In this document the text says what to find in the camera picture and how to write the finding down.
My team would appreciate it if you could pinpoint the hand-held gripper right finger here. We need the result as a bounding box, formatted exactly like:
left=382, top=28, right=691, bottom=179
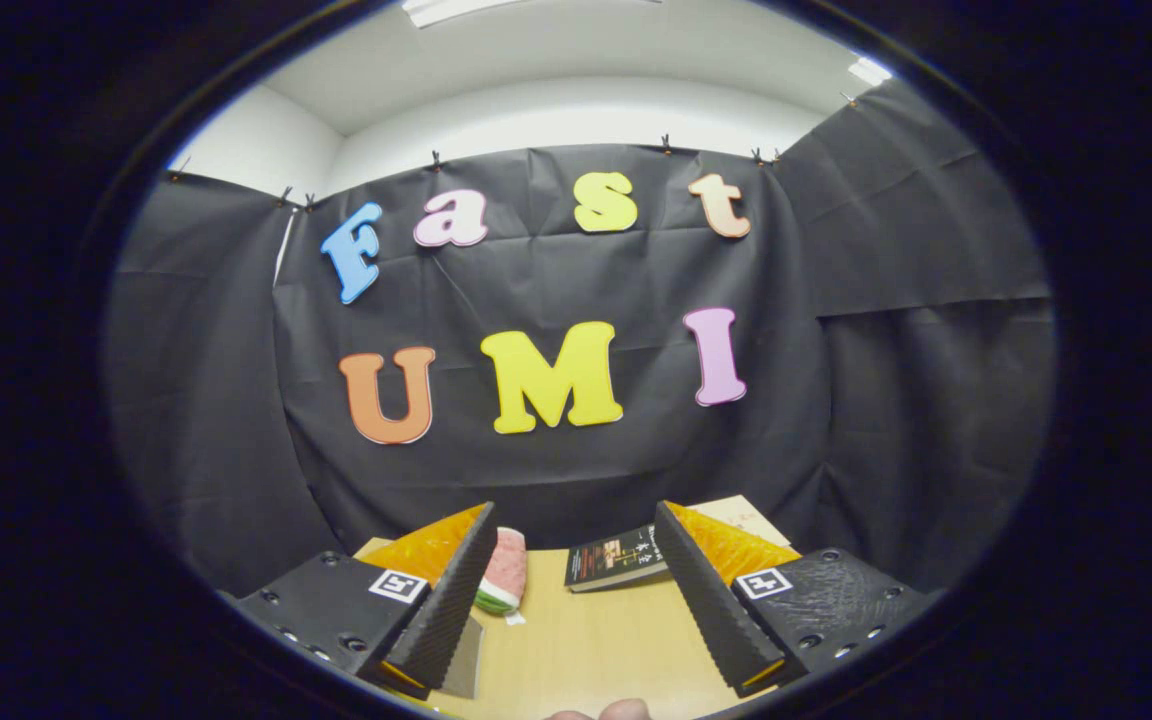
left=654, top=500, right=937, bottom=699

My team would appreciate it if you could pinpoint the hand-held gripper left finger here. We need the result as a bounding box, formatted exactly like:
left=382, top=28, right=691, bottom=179
left=233, top=501, right=499, bottom=701

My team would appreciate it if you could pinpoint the grey storage box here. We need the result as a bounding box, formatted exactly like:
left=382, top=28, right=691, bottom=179
left=436, top=615, right=487, bottom=699

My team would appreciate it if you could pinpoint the watermelon slice plush toy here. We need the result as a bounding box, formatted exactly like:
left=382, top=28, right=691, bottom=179
left=474, top=527, right=529, bottom=626

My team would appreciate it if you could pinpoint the beige cover book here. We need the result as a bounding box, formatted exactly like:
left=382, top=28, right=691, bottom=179
left=701, top=494, right=767, bottom=549

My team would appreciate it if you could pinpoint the black cover book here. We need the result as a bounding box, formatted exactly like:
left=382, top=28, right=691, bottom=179
left=564, top=524, right=672, bottom=594

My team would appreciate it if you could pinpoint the long ceiling light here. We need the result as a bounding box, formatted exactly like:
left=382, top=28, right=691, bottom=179
left=401, top=0, right=662, bottom=28

